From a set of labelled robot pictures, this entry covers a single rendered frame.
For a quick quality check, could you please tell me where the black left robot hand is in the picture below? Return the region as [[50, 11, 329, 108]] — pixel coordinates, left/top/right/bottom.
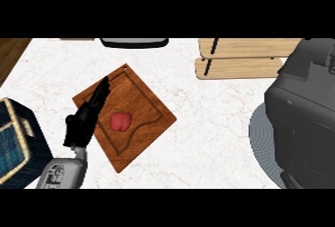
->
[[62, 75, 111, 149]]

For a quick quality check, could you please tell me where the grey round placemat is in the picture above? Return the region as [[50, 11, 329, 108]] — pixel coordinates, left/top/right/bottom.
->
[[248, 101, 288, 190]]

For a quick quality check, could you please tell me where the red bell pepper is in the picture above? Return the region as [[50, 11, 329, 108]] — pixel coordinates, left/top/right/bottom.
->
[[109, 107, 133, 133]]

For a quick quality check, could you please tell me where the brown wooden cutting board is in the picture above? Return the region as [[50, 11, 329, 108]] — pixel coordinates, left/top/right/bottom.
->
[[71, 63, 179, 174]]

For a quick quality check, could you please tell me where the blue wicker basket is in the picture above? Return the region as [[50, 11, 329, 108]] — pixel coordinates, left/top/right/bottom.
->
[[0, 98, 55, 190]]

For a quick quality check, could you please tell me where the dark brown wooden panel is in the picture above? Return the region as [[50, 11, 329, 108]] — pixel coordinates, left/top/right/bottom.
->
[[0, 37, 34, 87]]

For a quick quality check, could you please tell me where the black and grey appliance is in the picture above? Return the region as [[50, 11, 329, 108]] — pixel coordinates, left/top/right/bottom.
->
[[99, 37, 170, 50]]

